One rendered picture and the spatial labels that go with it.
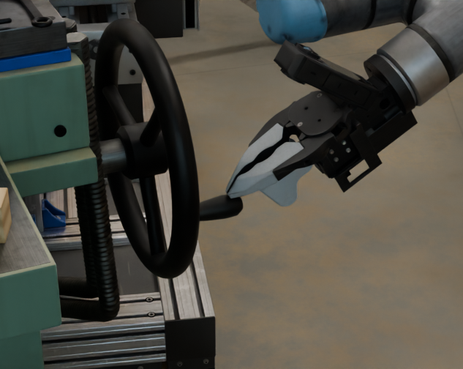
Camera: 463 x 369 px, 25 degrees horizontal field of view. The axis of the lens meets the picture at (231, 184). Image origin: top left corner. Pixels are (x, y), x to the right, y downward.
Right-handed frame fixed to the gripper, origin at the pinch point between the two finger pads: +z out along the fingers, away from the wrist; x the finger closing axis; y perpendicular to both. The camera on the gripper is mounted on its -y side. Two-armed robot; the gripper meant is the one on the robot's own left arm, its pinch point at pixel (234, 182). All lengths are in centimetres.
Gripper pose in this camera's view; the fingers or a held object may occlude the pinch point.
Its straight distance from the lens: 110.2
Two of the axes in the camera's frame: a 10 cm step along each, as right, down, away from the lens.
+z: -8.0, 6.0, -0.5
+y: 4.6, 6.5, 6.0
